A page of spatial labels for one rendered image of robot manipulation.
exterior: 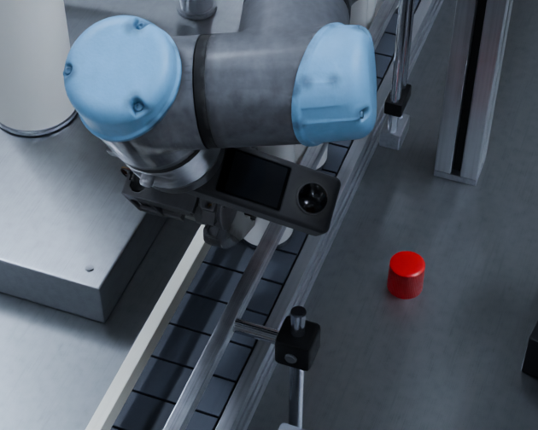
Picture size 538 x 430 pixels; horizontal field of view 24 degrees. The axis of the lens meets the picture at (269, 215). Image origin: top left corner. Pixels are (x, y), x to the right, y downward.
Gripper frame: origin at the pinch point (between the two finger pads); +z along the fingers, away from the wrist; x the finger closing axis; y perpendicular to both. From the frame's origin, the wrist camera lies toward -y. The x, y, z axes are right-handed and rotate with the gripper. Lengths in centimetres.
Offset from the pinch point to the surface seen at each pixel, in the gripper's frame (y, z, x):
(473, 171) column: -15.7, 18.1, -14.4
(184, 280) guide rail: 3.6, -1.6, 7.1
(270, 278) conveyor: -2.3, 3.9, 4.0
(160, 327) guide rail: 3.6, -3.9, 11.8
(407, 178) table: -9.3, 19.2, -12.3
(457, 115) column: -13.3, 12.2, -17.9
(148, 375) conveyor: 3.6, -3.0, 16.0
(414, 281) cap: -14.2, 9.3, -0.3
